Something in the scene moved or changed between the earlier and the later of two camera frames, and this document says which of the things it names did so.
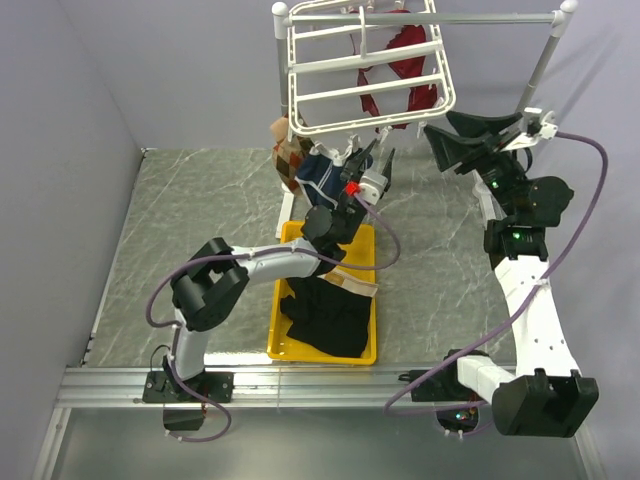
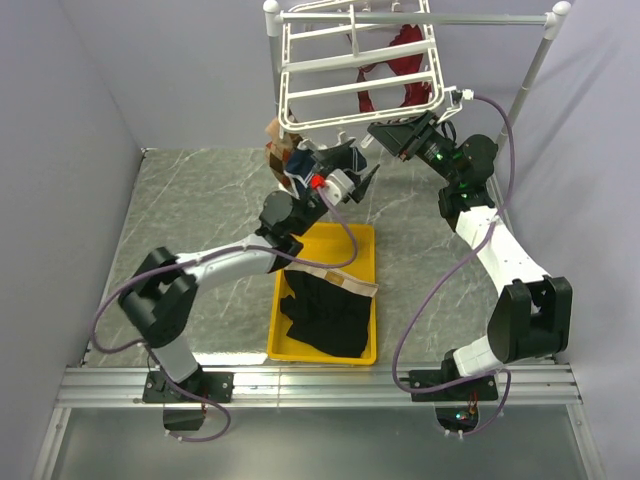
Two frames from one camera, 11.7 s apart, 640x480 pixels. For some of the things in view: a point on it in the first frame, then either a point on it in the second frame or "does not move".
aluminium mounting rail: (87, 387) does not move
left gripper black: (354, 168) -> (329, 158)
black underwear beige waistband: (330, 310) does not move
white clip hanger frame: (355, 64) does not move
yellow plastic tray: (358, 268) does not move
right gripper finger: (449, 149) -> (398, 136)
